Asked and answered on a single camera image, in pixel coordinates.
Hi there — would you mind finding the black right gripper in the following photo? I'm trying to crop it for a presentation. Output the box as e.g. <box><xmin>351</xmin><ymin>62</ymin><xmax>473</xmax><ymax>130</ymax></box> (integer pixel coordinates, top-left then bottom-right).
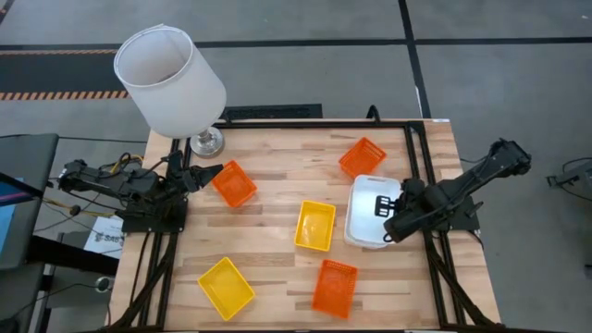
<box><xmin>374</xmin><ymin>178</ymin><xmax>426</xmax><ymax>218</ymax></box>

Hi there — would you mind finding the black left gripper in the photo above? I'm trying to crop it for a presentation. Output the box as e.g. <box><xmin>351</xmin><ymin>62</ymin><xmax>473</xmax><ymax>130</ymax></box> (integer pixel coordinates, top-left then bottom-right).
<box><xmin>164</xmin><ymin>150</ymin><xmax>226</xmax><ymax>195</ymax></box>

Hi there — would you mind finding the white plastic storage bin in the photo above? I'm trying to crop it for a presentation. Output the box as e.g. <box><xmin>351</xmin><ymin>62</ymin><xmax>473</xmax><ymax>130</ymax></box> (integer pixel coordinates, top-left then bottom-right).
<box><xmin>343</xmin><ymin>174</ymin><xmax>404</xmax><ymax>250</ymax></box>

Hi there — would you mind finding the orange plastic basket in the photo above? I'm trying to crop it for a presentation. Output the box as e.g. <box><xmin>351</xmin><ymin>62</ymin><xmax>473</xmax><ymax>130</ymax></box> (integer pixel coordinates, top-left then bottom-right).
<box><xmin>211</xmin><ymin>159</ymin><xmax>258</xmax><ymax>209</ymax></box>
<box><xmin>311</xmin><ymin>258</ymin><xmax>359</xmax><ymax>320</ymax></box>
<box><xmin>338</xmin><ymin>136</ymin><xmax>388</xmax><ymax>179</ymax></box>

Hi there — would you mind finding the yellow plastic basket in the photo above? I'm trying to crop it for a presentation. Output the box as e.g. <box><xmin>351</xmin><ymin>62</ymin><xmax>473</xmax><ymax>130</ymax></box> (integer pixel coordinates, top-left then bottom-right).
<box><xmin>197</xmin><ymin>256</ymin><xmax>256</xmax><ymax>322</ymax></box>
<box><xmin>293</xmin><ymin>199</ymin><xmax>338</xmax><ymax>253</ymax></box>

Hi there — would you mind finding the white shade silver table lamp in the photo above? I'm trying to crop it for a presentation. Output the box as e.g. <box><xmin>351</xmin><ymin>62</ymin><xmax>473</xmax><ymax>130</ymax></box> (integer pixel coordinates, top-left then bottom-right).
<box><xmin>113</xmin><ymin>23</ymin><xmax>228</xmax><ymax>158</ymax></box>

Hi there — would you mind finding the white printed paper sheet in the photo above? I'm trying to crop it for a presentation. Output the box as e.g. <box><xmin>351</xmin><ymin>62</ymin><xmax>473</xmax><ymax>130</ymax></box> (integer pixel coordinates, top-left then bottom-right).
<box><xmin>83</xmin><ymin>216</ymin><xmax>125</xmax><ymax>260</ymax></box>

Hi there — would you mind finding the dark grey side desk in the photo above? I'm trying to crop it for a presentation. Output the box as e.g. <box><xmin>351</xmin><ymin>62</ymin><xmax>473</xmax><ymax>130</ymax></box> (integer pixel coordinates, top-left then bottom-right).
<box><xmin>0</xmin><ymin>133</ymin><xmax>60</xmax><ymax>272</ymax></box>

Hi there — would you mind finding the grey stand beside table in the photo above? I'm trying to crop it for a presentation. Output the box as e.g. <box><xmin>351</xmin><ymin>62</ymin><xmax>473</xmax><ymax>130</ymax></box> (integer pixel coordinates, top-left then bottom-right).
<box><xmin>545</xmin><ymin>159</ymin><xmax>592</xmax><ymax>191</ymax></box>

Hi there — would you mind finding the screen with blue display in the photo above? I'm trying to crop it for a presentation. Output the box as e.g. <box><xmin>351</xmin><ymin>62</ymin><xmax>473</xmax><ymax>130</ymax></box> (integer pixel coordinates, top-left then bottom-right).
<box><xmin>0</xmin><ymin>171</ymin><xmax>45</xmax><ymax>208</ymax></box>

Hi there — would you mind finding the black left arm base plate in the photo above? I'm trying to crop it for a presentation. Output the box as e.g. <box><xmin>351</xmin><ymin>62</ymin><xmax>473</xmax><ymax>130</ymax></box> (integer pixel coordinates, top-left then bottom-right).
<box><xmin>120</xmin><ymin>198</ymin><xmax>189</xmax><ymax>234</ymax></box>

